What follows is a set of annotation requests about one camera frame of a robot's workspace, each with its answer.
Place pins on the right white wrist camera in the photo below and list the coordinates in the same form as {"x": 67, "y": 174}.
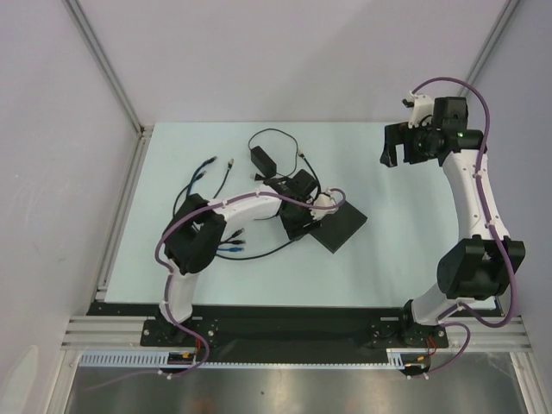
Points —
{"x": 421, "y": 109}

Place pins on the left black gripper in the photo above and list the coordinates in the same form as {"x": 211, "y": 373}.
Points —
{"x": 297, "y": 230}

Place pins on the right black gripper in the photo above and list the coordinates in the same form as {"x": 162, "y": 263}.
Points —
{"x": 398, "y": 141}

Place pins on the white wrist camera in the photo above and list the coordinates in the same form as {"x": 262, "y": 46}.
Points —
{"x": 421, "y": 109}
{"x": 327, "y": 202}

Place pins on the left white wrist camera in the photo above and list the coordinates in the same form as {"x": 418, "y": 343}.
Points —
{"x": 327, "y": 202}

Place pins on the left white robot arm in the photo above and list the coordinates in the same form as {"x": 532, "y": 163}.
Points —
{"x": 192, "y": 238}

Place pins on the aluminium frame rail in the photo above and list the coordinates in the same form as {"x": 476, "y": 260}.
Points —
{"x": 147, "y": 332}

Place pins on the black network switch box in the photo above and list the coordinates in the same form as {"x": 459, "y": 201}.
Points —
{"x": 337, "y": 228}

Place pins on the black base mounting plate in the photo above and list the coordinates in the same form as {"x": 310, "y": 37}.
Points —
{"x": 296, "y": 353}

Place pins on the white slotted cable duct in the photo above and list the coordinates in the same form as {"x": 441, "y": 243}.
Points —
{"x": 137, "y": 359}

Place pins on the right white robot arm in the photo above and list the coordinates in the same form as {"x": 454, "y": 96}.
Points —
{"x": 485, "y": 259}

